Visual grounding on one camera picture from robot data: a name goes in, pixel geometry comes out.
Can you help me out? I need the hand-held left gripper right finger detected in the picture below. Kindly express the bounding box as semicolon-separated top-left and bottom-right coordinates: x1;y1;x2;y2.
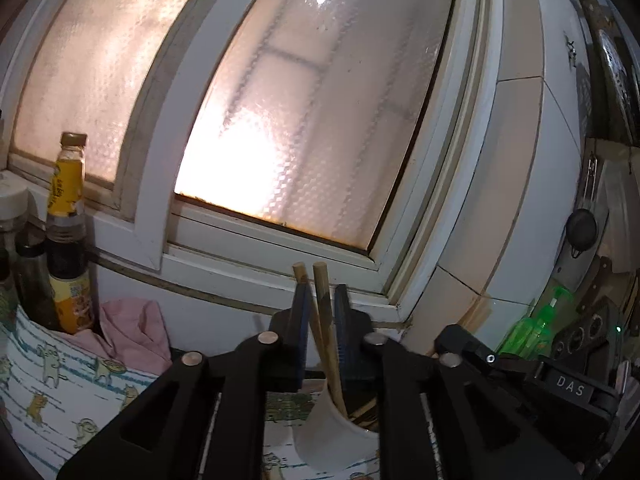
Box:
334;284;585;480

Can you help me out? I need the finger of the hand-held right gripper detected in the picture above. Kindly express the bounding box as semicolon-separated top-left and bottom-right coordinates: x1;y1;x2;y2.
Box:
434;324;541;382

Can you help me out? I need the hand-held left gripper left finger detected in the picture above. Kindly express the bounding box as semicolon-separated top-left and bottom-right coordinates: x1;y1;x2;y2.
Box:
57;282;310;480

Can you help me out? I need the long bamboo chopstick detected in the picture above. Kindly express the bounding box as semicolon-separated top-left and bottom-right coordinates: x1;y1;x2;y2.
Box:
292;262;337;401
312;261;348;418

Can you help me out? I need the pile of bamboo chopsticks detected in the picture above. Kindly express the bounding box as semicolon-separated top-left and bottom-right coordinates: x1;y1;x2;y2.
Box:
346;395;381;432

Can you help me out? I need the white utensil cup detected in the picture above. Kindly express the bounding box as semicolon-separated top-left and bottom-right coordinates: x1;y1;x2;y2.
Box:
292;379;382;474

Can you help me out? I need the green dish soap bottle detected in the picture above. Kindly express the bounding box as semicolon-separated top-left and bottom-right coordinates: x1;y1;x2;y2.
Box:
497;285;575;359

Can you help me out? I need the black suction hook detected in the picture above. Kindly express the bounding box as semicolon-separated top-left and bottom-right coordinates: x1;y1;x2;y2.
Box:
565;208;599;259

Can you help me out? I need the pink cloth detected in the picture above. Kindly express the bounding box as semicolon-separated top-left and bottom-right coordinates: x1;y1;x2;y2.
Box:
97;298;174;374

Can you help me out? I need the cat print cloth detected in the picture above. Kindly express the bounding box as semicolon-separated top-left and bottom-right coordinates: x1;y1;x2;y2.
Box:
0;305;381;480

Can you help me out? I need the yellow label soy sauce bottle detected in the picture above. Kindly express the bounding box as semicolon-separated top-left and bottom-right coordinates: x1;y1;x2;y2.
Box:
45;132;97;336

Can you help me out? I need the dark seasoning bottle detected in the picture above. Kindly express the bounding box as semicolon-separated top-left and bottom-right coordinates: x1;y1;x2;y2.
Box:
14;237;58;332

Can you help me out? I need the white lid jar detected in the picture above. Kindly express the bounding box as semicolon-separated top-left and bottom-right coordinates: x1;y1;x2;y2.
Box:
0;170;30;261

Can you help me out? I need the white frame frosted window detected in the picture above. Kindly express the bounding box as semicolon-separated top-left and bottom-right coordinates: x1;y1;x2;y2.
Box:
0;0;547;311

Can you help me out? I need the metal wall rack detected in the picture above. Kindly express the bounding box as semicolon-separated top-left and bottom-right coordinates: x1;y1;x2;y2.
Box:
560;0;640;271

